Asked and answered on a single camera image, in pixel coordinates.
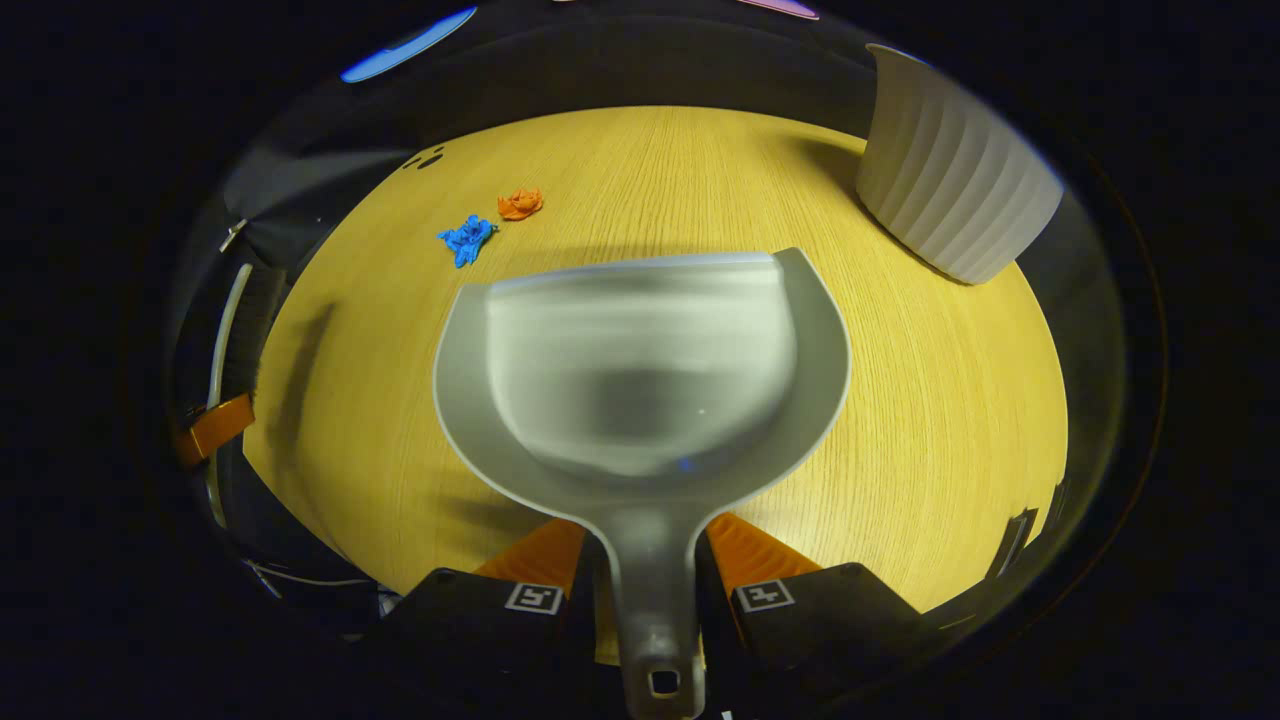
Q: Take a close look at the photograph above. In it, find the blue paper scrap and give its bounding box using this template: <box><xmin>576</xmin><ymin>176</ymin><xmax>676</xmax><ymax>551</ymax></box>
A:
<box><xmin>437</xmin><ymin>214</ymin><xmax>498</xmax><ymax>269</ymax></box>

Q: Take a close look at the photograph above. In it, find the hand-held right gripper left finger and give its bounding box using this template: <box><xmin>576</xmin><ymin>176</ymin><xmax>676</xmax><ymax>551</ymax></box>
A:
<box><xmin>360</xmin><ymin>517</ymin><xmax>613</xmax><ymax>720</ymax></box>

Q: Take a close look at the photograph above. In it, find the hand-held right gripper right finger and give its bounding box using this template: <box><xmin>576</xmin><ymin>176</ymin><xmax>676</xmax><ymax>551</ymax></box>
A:
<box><xmin>693</xmin><ymin>512</ymin><xmax>961</xmax><ymax>720</ymax></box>

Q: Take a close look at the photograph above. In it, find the wooden desktop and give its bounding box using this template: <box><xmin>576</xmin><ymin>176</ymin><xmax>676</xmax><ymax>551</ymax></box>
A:
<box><xmin>243</xmin><ymin>105</ymin><xmax>1069</xmax><ymax>666</ymax></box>

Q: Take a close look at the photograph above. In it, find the white ribbed garbage bin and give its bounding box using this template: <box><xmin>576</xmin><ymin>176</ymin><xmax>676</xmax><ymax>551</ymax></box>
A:
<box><xmin>855</xmin><ymin>43</ymin><xmax>1064</xmax><ymax>286</ymax></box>

